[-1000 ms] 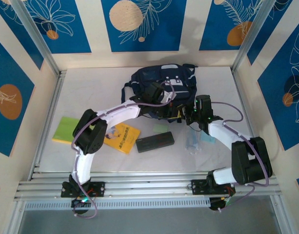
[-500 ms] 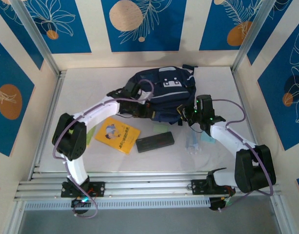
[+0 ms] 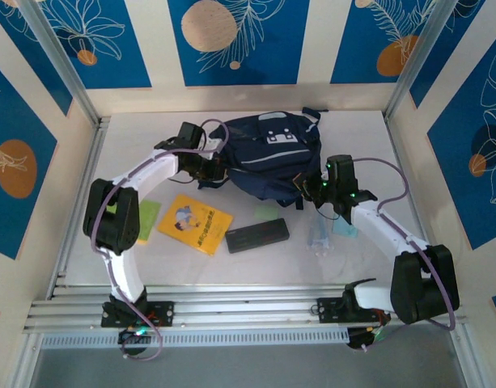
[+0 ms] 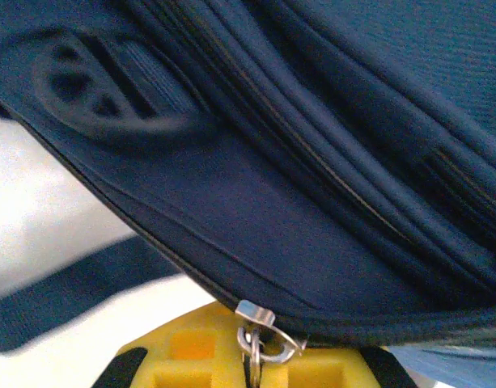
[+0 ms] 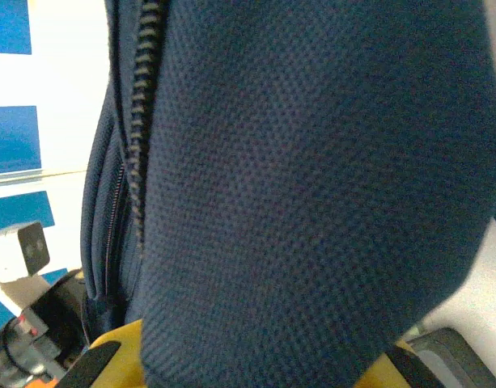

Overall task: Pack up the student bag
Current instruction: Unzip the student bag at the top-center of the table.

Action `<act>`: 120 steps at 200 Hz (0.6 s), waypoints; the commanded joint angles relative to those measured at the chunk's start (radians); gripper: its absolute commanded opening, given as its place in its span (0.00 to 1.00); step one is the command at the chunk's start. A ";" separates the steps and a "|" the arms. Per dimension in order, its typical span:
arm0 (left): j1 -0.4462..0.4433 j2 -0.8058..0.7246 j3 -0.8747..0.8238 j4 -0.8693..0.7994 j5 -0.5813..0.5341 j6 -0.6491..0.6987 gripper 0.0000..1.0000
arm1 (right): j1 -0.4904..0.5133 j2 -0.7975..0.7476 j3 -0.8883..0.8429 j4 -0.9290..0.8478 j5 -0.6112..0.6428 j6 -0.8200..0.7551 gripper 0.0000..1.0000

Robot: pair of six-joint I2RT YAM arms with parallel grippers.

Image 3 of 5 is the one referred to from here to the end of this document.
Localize navy blue student backpack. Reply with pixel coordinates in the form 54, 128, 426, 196
197, 107, 328, 211

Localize clear pouch of blue pens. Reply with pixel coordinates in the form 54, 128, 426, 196
306, 213, 333, 258

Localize yellow illustrated book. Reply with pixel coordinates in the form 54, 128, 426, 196
157, 193, 235, 257

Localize black pencil case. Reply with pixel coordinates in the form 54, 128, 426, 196
225, 217, 291, 255

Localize light green notebook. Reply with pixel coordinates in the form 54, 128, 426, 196
136, 199, 163, 247

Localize aluminium table side rail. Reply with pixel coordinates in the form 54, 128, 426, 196
381, 111, 445, 292
47, 116, 111, 300

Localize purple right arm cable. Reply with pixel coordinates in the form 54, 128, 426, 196
352, 156, 459, 352

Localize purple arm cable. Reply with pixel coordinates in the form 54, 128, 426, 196
352, 156, 459, 352
91, 118, 231, 362

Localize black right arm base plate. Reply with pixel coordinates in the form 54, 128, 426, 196
316, 297, 392, 324

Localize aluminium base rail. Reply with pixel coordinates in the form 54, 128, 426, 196
23, 285, 467, 335

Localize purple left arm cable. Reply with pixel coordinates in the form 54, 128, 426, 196
91, 118, 231, 362

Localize aluminium frame post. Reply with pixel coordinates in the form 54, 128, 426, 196
384, 0, 453, 122
19, 0, 102, 127

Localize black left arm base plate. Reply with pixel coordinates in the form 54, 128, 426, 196
100, 301, 176, 327

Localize grey slotted cable duct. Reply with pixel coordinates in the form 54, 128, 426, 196
40, 327, 350, 350

